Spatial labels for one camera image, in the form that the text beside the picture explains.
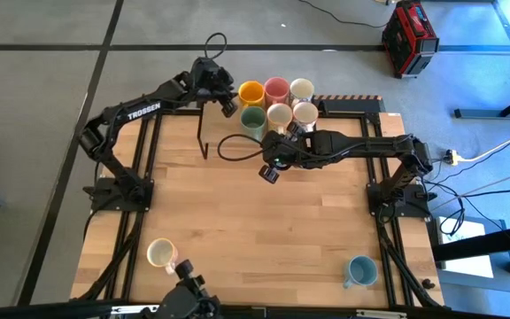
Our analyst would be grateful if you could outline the white mug yellow dots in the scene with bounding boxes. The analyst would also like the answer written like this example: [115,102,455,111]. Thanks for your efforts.
[266,102,294,134]

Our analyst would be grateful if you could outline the grey white diamond pattern mug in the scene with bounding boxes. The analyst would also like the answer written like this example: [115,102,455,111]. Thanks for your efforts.
[291,101,320,133]

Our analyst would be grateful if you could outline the thin black floor cable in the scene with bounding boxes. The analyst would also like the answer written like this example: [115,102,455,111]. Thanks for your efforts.
[298,0,389,30]

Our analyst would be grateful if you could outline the blue steel table frame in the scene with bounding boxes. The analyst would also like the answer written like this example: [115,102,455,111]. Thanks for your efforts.
[453,0,510,120]

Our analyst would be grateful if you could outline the white sheet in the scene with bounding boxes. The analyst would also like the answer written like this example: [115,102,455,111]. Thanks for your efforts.
[438,218,495,279]

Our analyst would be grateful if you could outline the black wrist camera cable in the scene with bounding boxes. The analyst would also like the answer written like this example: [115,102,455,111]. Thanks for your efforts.
[203,32,228,61]
[216,132,267,163]

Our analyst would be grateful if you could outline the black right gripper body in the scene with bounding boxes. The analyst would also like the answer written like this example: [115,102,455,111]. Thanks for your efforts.
[261,129,313,172]

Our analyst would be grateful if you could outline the red black portable power box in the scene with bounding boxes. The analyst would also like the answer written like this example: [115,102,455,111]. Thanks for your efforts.
[381,0,441,80]

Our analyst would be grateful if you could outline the pink faceted mug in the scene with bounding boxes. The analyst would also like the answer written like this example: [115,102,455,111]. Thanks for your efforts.
[263,76,291,106]

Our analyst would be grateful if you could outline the black ribbed orange-striped block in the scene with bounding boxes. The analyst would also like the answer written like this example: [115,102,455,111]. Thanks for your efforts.
[312,94,387,114]

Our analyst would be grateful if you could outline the white mug red floral pattern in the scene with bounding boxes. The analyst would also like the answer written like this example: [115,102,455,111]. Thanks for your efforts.
[145,237,180,276]

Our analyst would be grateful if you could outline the black table-level camera mount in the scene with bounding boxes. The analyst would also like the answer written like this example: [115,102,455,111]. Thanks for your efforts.
[142,259,223,319]

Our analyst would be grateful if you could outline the yellow faceted mug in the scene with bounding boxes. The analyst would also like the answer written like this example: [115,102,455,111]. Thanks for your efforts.
[237,80,267,109]

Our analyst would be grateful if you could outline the blue mug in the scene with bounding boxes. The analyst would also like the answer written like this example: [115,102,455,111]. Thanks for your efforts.
[342,254,379,290]

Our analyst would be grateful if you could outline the black desk beam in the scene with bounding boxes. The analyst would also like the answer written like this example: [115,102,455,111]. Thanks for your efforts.
[431,223,510,262]

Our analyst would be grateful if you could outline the white power cable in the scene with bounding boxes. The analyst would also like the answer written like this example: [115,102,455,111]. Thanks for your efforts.
[456,136,510,163]

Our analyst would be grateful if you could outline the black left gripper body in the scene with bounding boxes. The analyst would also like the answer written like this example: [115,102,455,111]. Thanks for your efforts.
[190,56,234,105]

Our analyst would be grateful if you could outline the pale green mug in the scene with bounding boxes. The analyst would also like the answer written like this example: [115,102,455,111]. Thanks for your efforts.
[239,105,268,142]

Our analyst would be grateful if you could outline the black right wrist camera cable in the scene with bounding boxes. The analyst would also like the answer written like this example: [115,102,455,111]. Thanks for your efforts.
[216,132,267,163]

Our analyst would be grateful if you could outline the black left wrist camera cable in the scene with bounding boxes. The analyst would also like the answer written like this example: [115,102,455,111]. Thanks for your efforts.
[203,32,228,61]

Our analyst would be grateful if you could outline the white mug dark lattice pattern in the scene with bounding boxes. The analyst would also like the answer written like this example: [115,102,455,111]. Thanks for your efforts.
[289,77,316,106]

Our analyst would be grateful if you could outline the black floor cable bundle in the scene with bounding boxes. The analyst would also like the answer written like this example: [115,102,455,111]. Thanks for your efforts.
[422,167,475,237]

